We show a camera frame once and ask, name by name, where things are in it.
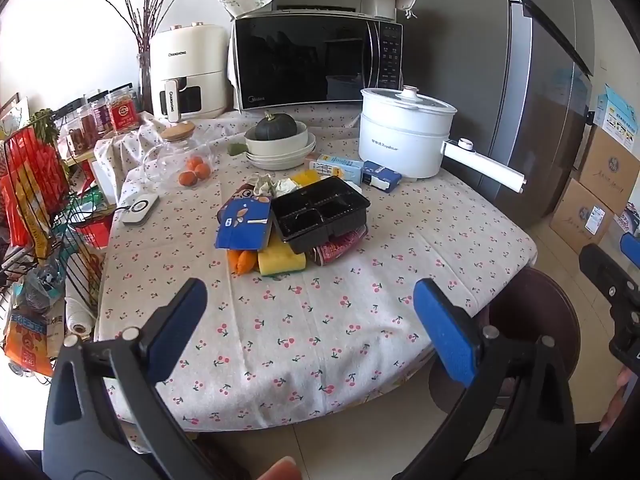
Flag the red crushed can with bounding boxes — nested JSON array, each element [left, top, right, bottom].
[[307, 225, 369, 266]]

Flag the cream air fryer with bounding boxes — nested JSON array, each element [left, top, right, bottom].
[[150, 22, 232, 122]]

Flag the light blue milk carton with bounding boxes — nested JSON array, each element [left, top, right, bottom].
[[306, 154, 366, 184]]

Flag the white tissue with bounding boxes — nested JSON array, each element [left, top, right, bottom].
[[250, 174, 278, 197]]

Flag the glass jar with wooden lid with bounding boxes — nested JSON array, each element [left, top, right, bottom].
[[142, 121, 214, 189]]

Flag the person's right hand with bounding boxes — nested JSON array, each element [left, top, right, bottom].
[[599, 365, 640, 432]]

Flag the person's left hand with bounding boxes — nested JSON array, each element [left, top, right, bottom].
[[249, 456, 302, 480]]

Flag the white twine roll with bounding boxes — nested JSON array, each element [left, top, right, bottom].
[[65, 296, 99, 337]]

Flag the stacked white bowls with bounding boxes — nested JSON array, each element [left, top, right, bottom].
[[245, 132, 318, 171]]

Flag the dry dark branches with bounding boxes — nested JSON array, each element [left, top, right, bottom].
[[106, 0, 174, 111]]

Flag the tall glass vase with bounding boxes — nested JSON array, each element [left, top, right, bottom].
[[136, 51, 155, 113]]

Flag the black wire rack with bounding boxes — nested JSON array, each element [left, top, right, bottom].
[[0, 125, 107, 322]]

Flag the dark green kabocha squash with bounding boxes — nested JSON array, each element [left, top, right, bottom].
[[255, 111, 300, 141]]

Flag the round dark wooden stool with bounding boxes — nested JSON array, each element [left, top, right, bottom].
[[429, 266, 582, 417]]

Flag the orange carrot piece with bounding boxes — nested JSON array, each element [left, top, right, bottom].
[[227, 249, 261, 276]]

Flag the blue and white small carton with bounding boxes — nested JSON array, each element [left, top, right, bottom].
[[361, 160, 403, 192]]

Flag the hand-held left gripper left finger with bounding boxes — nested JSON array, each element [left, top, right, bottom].
[[42, 277, 208, 480]]

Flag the white pot lid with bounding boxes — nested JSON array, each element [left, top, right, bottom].
[[361, 86, 458, 116]]

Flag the blue and white cardboard box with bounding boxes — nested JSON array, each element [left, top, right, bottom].
[[595, 84, 640, 149]]

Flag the black plastic food tray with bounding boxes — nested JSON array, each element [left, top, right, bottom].
[[270, 176, 372, 255]]

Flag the white electric cooking pot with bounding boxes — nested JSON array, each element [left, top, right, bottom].
[[358, 86, 527, 194]]

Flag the yellow sponge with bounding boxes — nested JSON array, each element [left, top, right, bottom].
[[257, 232, 307, 277]]

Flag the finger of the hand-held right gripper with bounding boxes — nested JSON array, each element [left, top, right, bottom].
[[620, 232, 640, 267], [579, 243, 640, 312]]

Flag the small white round-button device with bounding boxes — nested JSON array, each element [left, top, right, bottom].
[[116, 193, 160, 229]]

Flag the white ceramic bowl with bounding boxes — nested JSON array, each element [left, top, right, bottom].
[[244, 121, 309, 157]]

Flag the orange snack bag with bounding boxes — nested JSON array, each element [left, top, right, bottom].
[[2, 309, 69, 379]]

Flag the red plastic packet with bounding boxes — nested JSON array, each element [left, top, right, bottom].
[[0, 127, 71, 261]]

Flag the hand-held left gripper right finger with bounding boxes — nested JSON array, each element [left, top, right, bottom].
[[394, 278, 577, 480]]

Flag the grey refrigerator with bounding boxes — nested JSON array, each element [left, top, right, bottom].
[[395, 0, 597, 229]]

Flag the yellow plastic wrapper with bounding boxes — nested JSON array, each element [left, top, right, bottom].
[[290, 169, 322, 191]]

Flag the blue snack package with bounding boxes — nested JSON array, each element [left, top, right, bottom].
[[215, 185, 274, 252]]

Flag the black and white microwave oven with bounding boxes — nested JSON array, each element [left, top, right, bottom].
[[227, 0, 405, 112]]

